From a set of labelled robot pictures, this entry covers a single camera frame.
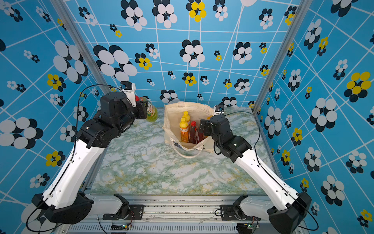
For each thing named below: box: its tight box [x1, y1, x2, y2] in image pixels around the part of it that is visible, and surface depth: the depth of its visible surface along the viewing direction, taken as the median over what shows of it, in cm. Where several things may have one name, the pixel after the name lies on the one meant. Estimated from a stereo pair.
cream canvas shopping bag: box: [162, 101, 215, 159], surface depth 87 cm
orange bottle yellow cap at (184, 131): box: [179, 117, 189, 143], surface depth 88 cm
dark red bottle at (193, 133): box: [188, 120, 198, 144], surface depth 93 cm
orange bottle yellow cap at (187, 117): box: [182, 110, 191, 127], surface depth 89 cm
